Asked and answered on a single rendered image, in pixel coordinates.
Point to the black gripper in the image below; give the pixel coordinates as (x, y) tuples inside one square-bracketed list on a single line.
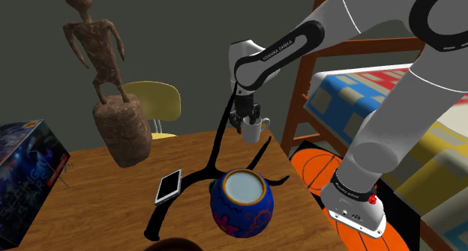
[(244, 104)]

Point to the white mug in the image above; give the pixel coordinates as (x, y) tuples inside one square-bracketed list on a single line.
[(252, 132)]

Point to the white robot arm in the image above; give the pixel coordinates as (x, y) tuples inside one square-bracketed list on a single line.
[(395, 126)]

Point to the black branch-shaped ornament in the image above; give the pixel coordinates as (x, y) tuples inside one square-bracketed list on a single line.
[(215, 148)]

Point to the orange and black robot stand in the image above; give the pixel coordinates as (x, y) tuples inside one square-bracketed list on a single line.
[(314, 170)]

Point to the yellow chair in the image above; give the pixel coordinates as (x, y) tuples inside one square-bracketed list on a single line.
[(161, 100)]

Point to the blue patterned round vase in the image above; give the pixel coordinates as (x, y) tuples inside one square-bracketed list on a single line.
[(241, 213)]

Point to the white-edged black phone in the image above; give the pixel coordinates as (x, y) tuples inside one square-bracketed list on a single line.
[(168, 186)]

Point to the brown human figure statue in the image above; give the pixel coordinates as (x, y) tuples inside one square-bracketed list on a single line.
[(120, 129)]

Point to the wooden table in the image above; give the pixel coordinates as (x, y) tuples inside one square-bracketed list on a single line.
[(102, 213)]

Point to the wooden bed with patchwork blanket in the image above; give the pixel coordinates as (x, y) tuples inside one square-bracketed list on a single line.
[(431, 151)]

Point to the dark blue starry box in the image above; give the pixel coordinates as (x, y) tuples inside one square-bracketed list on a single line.
[(25, 170)]

